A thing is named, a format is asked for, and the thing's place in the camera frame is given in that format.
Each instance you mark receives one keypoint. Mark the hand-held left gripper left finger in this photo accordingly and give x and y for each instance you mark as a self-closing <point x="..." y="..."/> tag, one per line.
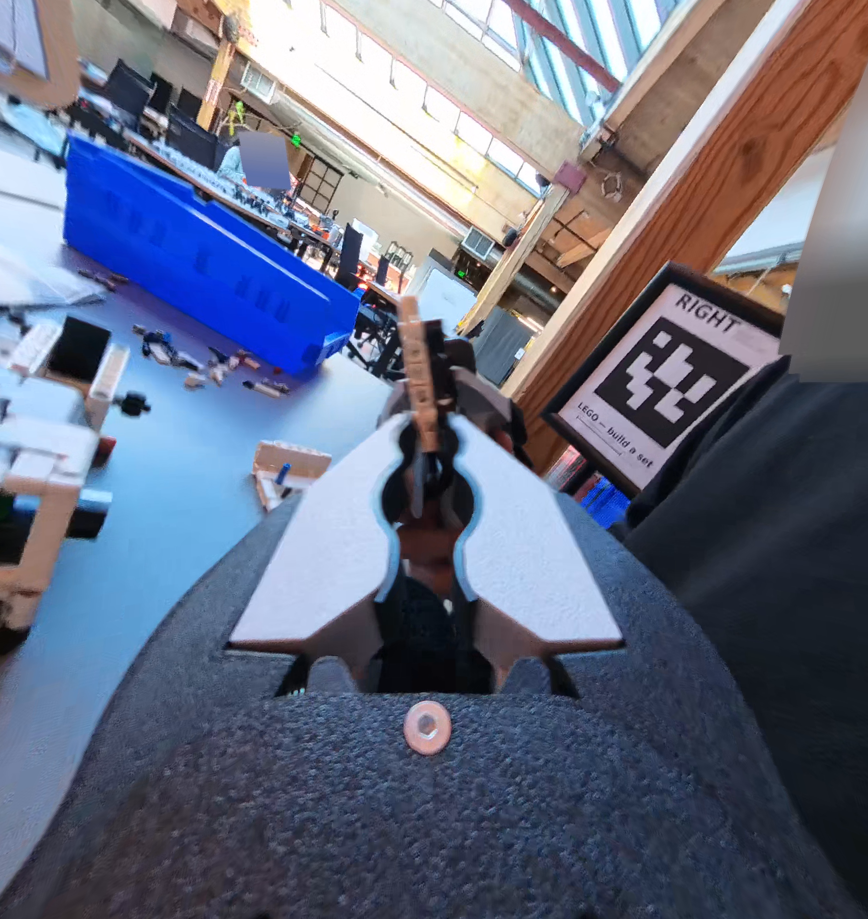
<point x="319" y="567"/>

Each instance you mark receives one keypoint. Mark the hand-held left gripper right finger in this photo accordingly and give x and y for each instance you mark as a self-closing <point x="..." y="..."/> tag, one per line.
<point x="541" y="567"/>

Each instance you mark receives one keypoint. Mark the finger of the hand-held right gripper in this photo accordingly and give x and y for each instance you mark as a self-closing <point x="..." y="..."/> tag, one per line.
<point x="391" y="406"/>
<point x="481" y="395"/>

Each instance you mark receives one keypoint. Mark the black lego L-beam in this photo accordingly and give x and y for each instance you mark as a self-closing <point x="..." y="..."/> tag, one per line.
<point x="440" y="373"/>

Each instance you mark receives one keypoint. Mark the white lego block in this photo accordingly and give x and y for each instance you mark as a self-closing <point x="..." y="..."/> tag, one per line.
<point x="416" y="359"/>

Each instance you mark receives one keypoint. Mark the white lego panel assembly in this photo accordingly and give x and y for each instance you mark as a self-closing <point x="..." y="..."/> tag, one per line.
<point x="290" y="467"/>

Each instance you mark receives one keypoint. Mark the pile of small lego pieces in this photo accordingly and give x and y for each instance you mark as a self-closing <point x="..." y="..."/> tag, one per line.
<point x="204" y="366"/>

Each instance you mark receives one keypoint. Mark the white green lego truck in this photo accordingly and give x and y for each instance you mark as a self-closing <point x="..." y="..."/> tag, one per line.
<point x="39" y="459"/>

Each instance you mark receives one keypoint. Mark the lego instruction booklet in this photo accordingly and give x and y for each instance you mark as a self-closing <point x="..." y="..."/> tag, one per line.
<point x="18" y="251"/>

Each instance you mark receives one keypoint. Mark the person's right hand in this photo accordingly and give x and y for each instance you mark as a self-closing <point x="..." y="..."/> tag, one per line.
<point x="430" y="553"/>

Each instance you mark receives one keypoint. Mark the wooden pillar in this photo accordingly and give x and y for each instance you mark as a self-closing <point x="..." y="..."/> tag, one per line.
<point x="728" y="179"/>

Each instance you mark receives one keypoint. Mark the blue plastic bin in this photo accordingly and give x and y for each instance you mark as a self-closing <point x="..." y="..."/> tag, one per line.
<point x="190" y="251"/>

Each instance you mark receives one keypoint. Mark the wooden instruction sign board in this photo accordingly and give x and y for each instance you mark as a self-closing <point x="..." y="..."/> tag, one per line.
<point x="39" y="43"/>

